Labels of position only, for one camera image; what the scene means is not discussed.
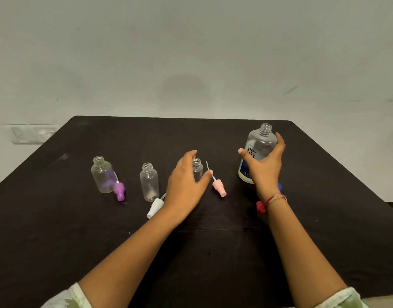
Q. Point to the person's left hand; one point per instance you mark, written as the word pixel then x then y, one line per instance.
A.
pixel 182 192

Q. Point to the person's right hand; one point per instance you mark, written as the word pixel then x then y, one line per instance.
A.
pixel 267 176

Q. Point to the small clear bottle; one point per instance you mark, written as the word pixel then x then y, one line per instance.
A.
pixel 149 184
pixel 198 169

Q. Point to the white spray cap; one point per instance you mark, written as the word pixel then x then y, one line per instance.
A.
pixel 154 208

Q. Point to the large clear bottle blue label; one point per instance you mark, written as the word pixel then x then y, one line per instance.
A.
pixel 260 144

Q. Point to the pink spray cap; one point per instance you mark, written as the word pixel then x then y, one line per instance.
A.
pixel 219 187

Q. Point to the purple spray cap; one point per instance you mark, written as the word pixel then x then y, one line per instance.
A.
pixel 119 190

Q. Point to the small round bottle purple print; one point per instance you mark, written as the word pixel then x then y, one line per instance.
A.
pixel 101 176

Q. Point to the person's left forearm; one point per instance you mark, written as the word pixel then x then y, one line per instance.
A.
pixel 132 263

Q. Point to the person's right forearm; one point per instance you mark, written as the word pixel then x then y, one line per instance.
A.
pixel 302 256

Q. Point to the red thread wristband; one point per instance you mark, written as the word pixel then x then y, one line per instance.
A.
pixel 261 206

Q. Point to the green floral right sleeve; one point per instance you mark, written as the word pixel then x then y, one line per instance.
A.
pixel 344 299

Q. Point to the green floral sleeve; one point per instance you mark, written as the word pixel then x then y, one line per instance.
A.
pixel 344 299
pixel 66 298

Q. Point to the white plug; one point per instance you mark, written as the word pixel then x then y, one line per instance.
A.
pixel 45 134

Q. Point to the green floral left sleeve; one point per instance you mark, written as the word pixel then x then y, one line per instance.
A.
pixel 66 298

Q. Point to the white wall socket panel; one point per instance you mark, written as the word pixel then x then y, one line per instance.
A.
pixel 23 134

